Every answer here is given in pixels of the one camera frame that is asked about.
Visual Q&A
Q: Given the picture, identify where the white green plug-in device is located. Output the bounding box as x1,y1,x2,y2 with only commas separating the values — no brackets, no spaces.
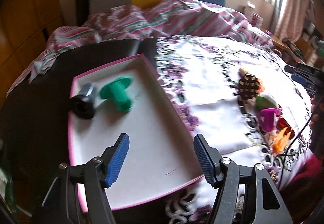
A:
255,93,278,110

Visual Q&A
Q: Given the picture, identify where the magenta plastic spool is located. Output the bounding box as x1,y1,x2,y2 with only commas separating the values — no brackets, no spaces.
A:
259,108,281,132

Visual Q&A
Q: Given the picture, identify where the brown studded block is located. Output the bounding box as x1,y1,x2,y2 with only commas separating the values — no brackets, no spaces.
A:
238,74,260,101

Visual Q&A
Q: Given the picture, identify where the green plastic spool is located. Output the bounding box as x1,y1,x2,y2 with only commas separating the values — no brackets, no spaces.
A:
99,76,133,113

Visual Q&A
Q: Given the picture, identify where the orange plastic block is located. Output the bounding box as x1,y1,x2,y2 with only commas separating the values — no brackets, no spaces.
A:
272,127,291,153

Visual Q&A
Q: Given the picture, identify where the shiny red metal object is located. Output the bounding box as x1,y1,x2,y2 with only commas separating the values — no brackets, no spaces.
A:
276,116,295,139

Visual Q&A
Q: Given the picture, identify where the person's right hand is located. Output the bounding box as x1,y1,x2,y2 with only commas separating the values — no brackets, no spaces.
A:
310,98,324,130

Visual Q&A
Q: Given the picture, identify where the pink rimmed white tray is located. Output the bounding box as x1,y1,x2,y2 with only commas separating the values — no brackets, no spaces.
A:
68,54,202,210

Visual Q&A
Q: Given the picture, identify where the black and grey cylinder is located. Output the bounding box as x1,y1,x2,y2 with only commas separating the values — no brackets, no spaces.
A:
69,83,98,120

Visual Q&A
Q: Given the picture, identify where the white floral embroidered tablecloth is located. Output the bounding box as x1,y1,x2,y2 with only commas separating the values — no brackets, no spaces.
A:
154,34,313,224

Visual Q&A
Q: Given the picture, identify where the pink curtain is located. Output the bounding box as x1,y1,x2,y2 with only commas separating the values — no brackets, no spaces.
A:
270,0,309,42

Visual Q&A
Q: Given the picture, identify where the pink striped bed sheet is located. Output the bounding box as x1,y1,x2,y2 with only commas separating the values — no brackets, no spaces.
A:
9,0,273,91

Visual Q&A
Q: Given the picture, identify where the black cable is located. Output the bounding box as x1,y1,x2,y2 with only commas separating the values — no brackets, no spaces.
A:
277,95,324,186

